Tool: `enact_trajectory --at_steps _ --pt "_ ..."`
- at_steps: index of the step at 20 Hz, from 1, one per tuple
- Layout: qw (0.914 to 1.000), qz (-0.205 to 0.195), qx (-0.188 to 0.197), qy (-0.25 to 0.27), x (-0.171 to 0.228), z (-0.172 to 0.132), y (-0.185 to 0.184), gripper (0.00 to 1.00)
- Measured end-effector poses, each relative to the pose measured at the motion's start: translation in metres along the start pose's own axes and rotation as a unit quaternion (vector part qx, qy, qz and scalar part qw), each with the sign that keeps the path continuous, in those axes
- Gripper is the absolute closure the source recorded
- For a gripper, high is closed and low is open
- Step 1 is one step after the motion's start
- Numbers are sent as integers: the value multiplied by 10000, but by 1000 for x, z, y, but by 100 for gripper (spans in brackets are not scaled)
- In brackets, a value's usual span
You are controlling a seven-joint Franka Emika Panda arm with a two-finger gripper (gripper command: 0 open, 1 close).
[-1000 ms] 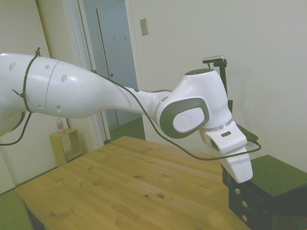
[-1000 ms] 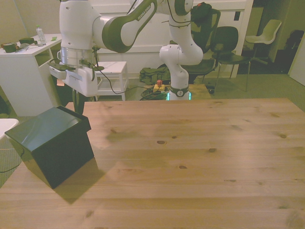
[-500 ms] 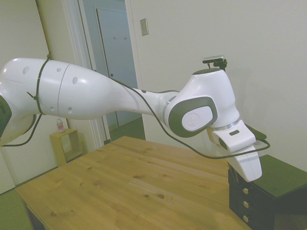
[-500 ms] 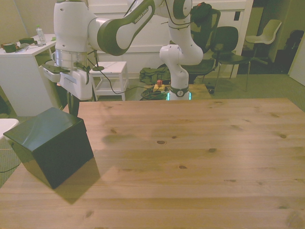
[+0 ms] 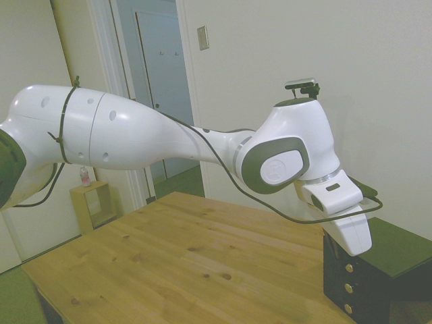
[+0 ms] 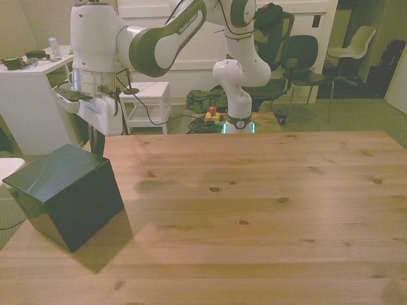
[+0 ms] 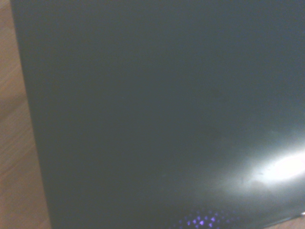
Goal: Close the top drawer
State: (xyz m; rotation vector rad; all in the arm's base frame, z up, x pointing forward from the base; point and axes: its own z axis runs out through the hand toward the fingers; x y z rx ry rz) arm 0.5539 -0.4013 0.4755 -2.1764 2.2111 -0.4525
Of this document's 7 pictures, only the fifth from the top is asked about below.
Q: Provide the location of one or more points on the pale blue door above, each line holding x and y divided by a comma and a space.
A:
165, 67

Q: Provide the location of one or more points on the black drawer cabinet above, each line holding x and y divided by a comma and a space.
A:
398, 246

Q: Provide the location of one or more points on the black drawer with knob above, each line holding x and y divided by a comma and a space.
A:
357, 289
357, 270
357, 308

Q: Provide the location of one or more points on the grey camera on stand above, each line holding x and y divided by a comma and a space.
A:
301, 83

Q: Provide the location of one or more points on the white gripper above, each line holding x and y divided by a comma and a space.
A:
354, 233

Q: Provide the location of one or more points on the clear plastic bottle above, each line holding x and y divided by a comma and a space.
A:
84, 177

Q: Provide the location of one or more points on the metal wall switch plate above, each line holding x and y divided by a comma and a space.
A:
203, 38

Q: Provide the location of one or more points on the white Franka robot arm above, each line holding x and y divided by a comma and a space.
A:
128, 135

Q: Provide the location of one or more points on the white sliding closet door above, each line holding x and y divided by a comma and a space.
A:
27, 50

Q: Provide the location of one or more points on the black camera stand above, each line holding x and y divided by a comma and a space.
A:
312, 90

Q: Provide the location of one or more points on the wooden cube shelf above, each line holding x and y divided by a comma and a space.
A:
82, 206

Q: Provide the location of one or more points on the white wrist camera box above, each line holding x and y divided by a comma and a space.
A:
337, 195

